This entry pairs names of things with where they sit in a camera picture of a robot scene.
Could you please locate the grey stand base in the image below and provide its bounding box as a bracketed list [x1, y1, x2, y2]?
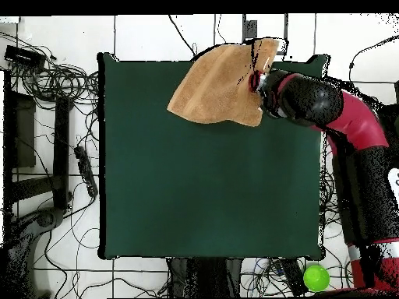
[5, 206, 66, 298]

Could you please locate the tangled black cable bundle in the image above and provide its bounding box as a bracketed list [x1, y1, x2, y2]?
[9, 46, 101, 105]

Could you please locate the grey square floor frame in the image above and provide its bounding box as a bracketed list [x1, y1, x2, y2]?
[242, 13, 289, 56]

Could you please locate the tan terry towel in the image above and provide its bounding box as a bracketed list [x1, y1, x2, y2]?
[167, 37, 281, 128]

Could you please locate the black power strip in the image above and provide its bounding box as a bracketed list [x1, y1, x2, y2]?
[73, 146, 98, 198]

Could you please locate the bright green ball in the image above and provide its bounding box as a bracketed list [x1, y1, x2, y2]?
[303, 264, 330, 293]

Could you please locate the dark green table cloth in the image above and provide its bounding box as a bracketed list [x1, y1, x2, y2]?
[97, 51, 330, 261]

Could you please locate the thick black floor cable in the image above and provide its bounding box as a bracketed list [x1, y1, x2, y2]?
[168, 14, 200, 62]

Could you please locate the thin tangled cable cluster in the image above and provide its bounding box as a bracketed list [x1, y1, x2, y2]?
[240, 257, 294, 297]

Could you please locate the black metal stand frame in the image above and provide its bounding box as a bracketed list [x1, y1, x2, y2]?
[2, 71, 74, 213]

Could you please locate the black rectangular floor device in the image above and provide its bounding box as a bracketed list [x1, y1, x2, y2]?
[278, 258, 309, 297]

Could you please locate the black cable with inline adapter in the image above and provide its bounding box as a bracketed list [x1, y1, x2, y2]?
[348, 34, 399, 85]

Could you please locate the black electronics box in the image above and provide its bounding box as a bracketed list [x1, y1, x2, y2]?
[5, 44, 47, 68]

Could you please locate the thin black floor cable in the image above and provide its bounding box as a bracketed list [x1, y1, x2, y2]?
[214, 13, 228, 46]

